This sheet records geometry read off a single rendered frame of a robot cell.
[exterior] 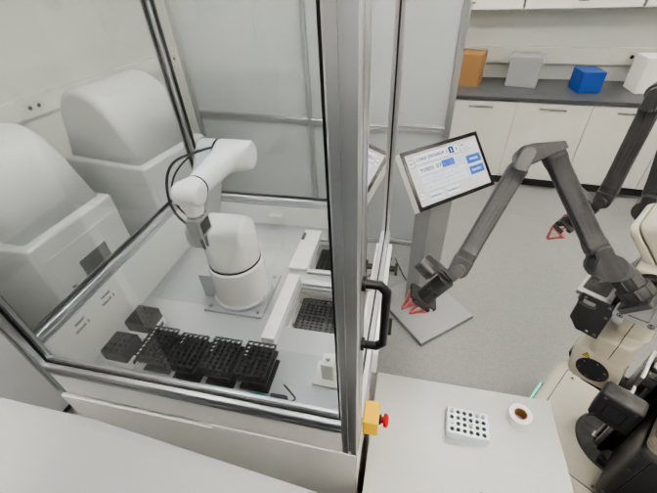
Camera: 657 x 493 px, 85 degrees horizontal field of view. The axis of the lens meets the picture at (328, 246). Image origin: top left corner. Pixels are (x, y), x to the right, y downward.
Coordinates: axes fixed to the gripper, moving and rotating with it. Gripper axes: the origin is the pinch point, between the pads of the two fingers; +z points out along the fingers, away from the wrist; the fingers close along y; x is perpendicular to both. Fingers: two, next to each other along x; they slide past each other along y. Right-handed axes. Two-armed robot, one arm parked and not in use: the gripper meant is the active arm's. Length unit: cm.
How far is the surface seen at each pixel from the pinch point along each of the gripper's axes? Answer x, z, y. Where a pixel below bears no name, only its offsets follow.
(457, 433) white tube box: 32.1, 5.4, -24.6
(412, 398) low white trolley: 20.7, 15.9, -15.7
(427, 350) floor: -56, 69, -72
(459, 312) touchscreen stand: -88, 54, -88
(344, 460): 49, 15, 8
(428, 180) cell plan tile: -80, -12, -2
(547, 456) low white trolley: 33, -7, -49
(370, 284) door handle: 46, -40, 40
